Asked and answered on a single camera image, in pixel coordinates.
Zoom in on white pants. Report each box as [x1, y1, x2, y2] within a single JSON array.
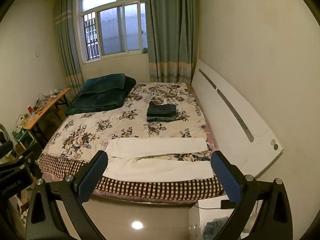
[[102, 137, 214, 182]]

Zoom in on floral checked quilt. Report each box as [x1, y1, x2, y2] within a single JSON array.
[[37, 82, 224, 203]]

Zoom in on green box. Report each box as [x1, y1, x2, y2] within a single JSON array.
[[12, 127, 32, 146]]

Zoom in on folded grey-green pants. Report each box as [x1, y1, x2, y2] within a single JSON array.
[[146, 114, 176, 123]]

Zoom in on narrow green striped curtain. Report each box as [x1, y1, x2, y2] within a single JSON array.
[[55, 0, 84, 98]]

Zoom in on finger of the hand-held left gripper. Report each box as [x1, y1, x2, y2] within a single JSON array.
[[0, 140, 14, 159]]

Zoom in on wooden desk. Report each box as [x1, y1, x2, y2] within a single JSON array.
[[19, 87, 72, 140]]

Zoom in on white headboard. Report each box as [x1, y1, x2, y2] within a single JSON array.
[[190, 59, 284, 178]]

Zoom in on white framed window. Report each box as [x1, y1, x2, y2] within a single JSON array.
[[75, 0, 148, 63]]

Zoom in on folded dark blue jeans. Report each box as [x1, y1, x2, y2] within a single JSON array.
[[147, 101, 177, 117]]

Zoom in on dark green blanket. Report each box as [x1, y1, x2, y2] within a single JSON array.
[[65, 73, 137, 117]]

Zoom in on wide green striped curtain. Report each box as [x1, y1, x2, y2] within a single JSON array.
[[144, 0, 199, 84]]

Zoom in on pile of small desk items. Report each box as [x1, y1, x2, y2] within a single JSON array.
[[34, 89, 64, 112]]

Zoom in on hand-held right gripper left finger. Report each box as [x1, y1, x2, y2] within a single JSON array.
[[25, 150, 109, 240]]

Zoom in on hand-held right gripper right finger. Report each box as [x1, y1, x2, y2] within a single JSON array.
[[210, 150, 293, 240]]

